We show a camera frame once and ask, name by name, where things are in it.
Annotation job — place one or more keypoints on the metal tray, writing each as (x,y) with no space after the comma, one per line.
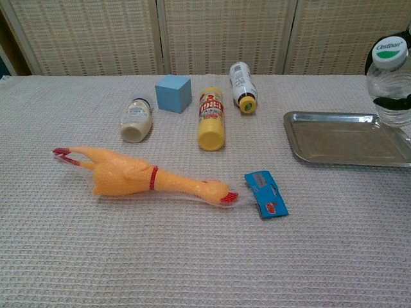
(337,141)

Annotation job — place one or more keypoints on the yellow squeeze bottle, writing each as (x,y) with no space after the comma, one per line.
(210,134)

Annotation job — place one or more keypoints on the yellow rubber chicken toy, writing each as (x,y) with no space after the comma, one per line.
(122,174)

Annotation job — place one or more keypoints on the small beige jar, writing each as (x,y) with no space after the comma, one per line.
(136,125)

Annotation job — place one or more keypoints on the transparent plastic water bottle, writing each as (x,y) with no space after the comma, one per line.
(390,83)

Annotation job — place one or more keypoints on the blue cube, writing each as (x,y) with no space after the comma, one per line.
(170,94)

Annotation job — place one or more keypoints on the woven folding screen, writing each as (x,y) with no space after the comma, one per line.
(96,32)

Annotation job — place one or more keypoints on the white bottle with yellow cap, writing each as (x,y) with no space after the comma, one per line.
(242,83)

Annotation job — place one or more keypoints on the blue cardboard tag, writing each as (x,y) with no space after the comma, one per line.
(266,195)

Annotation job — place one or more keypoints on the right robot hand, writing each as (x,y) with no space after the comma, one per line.
(390,103)

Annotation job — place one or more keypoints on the beige woven tablecloth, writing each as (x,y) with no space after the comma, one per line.
(192,256)

